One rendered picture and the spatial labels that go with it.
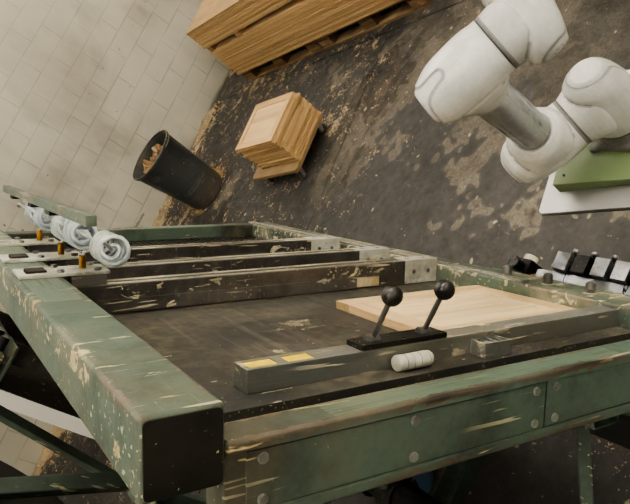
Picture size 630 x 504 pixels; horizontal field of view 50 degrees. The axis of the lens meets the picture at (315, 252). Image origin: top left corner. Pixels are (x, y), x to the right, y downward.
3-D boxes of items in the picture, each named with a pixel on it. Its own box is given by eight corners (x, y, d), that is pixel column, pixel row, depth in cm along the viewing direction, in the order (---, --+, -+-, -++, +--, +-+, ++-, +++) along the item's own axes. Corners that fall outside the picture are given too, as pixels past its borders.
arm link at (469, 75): (597, 149, 190) (533, 198, 199) (562, 109, 197) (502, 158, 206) (513, 54, 127) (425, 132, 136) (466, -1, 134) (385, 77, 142)
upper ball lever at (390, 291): (383, 350, 120) (410, 293, 113) (366, 352, 118) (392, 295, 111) (373, 335, 123) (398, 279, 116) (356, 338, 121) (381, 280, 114)
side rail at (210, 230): (252, 248, 313) (253, 224, 311) (-7, 263, 255) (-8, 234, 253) (245, 245, 319) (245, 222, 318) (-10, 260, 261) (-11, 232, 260)
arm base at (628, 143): (597, 100, 204) (589, 90, 201) (671, 96, 186) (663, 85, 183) (576, 153, 201) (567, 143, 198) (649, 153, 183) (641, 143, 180)
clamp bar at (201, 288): (440, 281, 205) (444, 203, 201) (21, 325, 142) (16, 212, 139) (418, 276, 213) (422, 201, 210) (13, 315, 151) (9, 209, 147)
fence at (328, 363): (617, 326, 155) (618, 309, 154) (247, 394, 105) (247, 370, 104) (598, 321, 159) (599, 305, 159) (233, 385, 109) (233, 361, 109)
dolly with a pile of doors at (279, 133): (334, 120, 499) (295, 88, 477) (309, 180, 483) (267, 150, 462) (288, 133, 548) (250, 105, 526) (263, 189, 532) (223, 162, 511)
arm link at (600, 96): (661, 110, 180) (627, 62, 167) (603, 155, 187) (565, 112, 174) (630, 80, 191) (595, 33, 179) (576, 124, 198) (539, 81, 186)
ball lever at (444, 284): (434, 341, 127) (462, 287, 120) (418, 344, 125) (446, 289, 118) (423, 328, 129) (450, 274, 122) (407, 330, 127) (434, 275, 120)
